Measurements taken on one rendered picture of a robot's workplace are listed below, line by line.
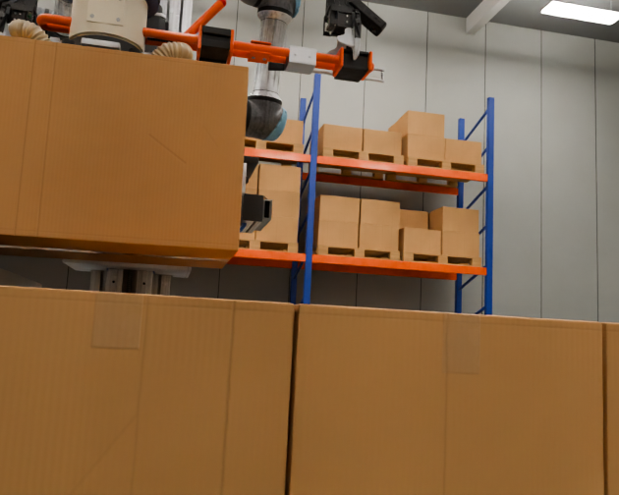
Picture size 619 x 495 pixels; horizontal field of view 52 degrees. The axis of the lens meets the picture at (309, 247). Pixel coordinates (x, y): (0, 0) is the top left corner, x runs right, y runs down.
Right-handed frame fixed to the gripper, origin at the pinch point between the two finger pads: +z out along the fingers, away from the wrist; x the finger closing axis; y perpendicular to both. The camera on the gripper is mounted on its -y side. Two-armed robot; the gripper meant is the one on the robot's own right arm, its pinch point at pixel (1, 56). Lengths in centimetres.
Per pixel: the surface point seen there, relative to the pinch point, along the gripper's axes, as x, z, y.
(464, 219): 680, -111, 469
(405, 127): 691, -244, 375
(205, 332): -107, 68, 52
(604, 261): 805, -88, 802
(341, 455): -106, 81, 68
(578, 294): 805, -27, 749
